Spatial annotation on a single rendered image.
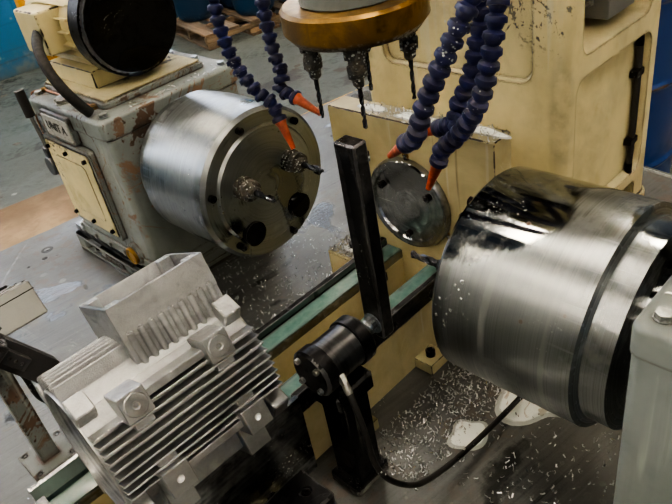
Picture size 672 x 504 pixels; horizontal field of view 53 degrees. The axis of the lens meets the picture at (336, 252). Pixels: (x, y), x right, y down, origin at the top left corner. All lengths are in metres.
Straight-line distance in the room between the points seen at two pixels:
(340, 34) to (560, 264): 0.34
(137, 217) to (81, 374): 0.56
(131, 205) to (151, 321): 0.53
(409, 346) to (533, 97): 0.39
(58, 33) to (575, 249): 0.94
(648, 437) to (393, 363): 0.44
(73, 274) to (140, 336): 0.79
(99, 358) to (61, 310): 0.69
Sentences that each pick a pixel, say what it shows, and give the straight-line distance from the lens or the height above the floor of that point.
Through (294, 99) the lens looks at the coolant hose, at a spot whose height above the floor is 1.19.
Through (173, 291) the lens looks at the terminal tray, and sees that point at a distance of 0.74.
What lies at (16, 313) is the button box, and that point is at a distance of 0.97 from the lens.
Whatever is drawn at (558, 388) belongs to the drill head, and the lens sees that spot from 0.70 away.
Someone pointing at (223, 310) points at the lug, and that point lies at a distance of 0.74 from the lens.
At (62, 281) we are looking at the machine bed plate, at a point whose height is 0.80.
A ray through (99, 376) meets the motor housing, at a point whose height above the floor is 1.09.
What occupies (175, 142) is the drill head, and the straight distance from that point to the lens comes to 1.09.
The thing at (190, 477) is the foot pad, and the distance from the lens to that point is 0.73.
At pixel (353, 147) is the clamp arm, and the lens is 0.67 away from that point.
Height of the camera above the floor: 1.54
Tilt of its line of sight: 34 degrees down
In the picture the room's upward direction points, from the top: 11 degrees counter-clockwise
